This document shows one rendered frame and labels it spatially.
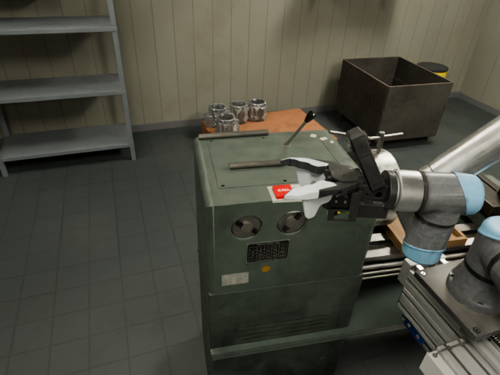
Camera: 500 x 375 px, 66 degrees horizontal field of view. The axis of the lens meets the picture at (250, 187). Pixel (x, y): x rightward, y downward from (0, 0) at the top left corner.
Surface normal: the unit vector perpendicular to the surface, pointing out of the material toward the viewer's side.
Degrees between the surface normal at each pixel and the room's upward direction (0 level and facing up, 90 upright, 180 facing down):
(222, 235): 90
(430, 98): 90
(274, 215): 90
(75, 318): 0
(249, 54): 90
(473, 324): 0
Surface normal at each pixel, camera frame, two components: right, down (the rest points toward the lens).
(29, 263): 0.04, -0.83
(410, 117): 0.28, 0.55
